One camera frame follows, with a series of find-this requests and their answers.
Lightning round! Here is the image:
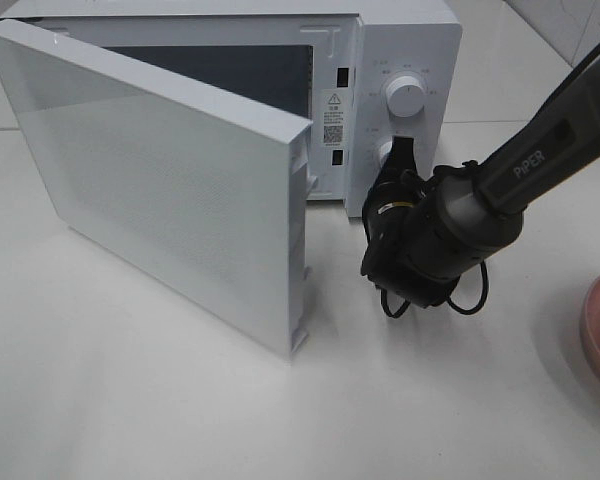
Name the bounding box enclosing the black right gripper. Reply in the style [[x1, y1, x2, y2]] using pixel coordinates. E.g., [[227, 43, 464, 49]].
[[361, 136, 455, 308]]

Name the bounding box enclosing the white microwave door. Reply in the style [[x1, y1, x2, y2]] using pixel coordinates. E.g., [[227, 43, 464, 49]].
[[0, 20, 311, 359]]

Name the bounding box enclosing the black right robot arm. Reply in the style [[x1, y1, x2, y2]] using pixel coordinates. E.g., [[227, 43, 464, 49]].
[[361, 42, 600, 318]]

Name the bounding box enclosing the lower white round knob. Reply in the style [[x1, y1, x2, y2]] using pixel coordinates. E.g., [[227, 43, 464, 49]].
[[373, 140, 393, 171]]

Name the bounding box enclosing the white round knob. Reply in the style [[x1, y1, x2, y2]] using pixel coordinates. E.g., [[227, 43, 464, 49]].
[[373, 140, 393, 171], [385, 73, 426, 118]]

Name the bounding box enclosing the upper white round knob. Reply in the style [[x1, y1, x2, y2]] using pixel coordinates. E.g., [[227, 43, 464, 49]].
[[385, 73, 426, 118]]

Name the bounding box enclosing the white warning label sticker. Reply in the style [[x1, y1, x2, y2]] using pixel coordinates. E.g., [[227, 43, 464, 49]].
[[318, 87, 352, 150]]

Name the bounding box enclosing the white microwave oven body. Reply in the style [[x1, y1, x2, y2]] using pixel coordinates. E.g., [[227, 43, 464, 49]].
[[0, 1, 462, 217]]

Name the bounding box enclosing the black camera cable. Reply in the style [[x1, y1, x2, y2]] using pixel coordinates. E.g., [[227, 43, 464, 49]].
[[377, 259, 490, 319]]

